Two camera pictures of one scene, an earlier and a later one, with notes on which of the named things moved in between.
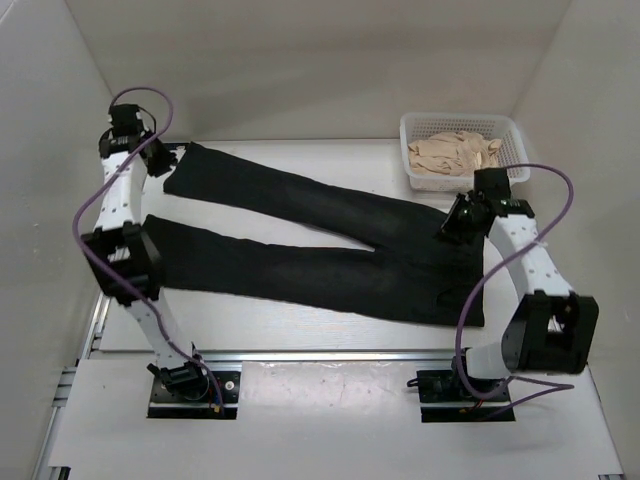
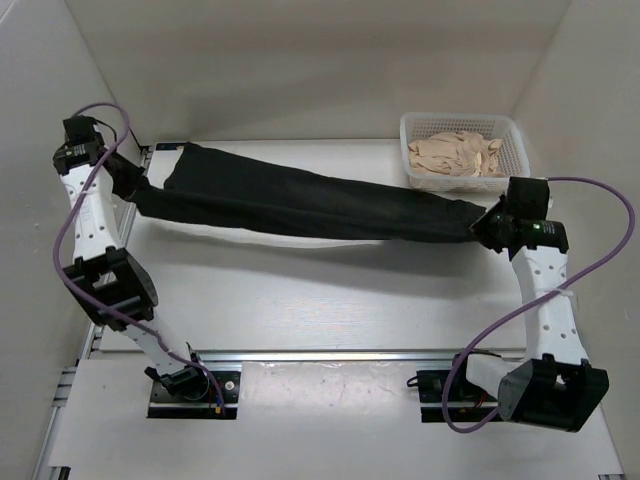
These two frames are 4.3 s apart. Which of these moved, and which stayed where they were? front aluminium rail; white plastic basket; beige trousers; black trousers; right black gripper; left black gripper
Moved: right black gripper; black trousers; left black gripper
Stayed: front aluminium rail; beige trousers; white plastic basket
